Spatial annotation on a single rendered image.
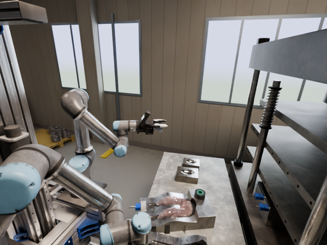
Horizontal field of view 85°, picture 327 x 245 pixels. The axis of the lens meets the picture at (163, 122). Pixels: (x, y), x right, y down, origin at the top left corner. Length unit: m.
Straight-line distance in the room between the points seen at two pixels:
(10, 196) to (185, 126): 3.09
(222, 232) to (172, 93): 2.49
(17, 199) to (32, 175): 0.06
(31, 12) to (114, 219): 0.77
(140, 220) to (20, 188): 0.41
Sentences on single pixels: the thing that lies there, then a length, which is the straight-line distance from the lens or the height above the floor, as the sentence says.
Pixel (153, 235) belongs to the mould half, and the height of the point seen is 0.89.
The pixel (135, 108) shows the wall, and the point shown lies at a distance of 3.71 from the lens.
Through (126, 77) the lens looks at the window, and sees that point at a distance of 3.65.
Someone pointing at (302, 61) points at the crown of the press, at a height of 1.88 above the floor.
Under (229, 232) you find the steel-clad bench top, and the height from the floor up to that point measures 0.80.
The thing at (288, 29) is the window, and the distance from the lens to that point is 3.27.
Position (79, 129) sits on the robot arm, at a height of 1.44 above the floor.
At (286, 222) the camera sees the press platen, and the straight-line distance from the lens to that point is 1.35.
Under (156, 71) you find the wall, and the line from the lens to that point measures 3.39.
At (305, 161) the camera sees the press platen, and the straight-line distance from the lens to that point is 1.45.
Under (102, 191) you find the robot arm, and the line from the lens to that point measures 0.83.
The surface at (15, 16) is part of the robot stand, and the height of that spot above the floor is 1.99.
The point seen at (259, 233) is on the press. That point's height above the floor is 0.79.
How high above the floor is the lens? 1.89
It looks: 20 degrees down
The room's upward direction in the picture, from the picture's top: 2 degrees clockwise
